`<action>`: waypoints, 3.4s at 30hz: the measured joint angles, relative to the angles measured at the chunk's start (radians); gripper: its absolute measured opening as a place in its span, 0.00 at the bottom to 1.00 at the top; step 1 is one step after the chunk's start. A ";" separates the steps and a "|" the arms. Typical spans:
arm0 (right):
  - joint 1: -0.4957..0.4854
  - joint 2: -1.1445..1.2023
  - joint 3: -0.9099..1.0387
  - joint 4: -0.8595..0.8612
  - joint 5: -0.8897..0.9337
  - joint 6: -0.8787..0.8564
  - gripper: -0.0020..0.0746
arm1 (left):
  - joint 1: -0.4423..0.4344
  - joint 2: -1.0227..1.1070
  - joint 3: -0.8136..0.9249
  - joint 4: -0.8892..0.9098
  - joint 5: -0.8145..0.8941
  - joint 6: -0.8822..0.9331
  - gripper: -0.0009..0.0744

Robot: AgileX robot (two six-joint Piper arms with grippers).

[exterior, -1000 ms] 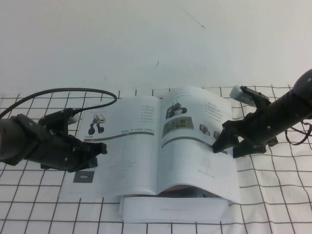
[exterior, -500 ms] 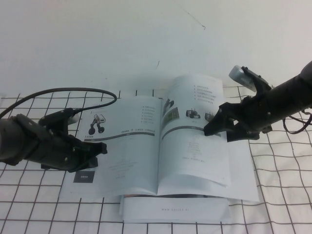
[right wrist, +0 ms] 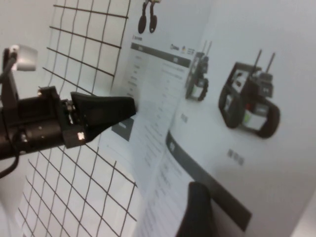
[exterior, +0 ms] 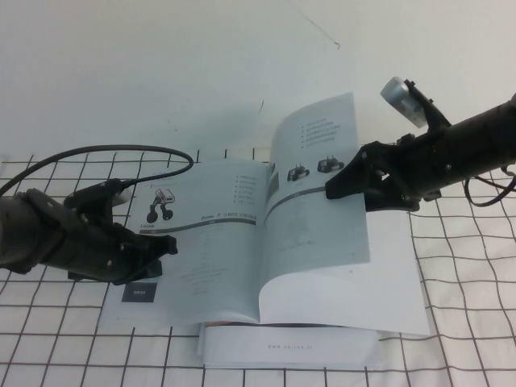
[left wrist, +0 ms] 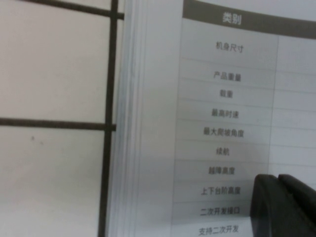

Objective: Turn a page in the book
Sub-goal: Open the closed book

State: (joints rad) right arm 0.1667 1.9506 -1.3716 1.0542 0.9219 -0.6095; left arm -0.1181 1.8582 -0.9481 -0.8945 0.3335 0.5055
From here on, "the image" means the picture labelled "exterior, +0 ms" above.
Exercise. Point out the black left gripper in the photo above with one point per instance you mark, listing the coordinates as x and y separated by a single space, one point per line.
96 254

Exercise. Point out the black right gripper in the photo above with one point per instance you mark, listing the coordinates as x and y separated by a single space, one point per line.
419 165

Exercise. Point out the white product catalogue book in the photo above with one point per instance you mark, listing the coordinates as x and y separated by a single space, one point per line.
225 250

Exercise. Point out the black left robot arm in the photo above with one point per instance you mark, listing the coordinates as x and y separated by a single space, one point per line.
28 234

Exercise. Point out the white tablecloth with black grid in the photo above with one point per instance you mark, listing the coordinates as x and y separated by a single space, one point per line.
463 282

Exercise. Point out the closed white booklet with web address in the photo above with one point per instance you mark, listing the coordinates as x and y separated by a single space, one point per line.
290 350

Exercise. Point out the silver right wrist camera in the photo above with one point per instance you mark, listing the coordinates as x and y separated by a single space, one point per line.
401 98

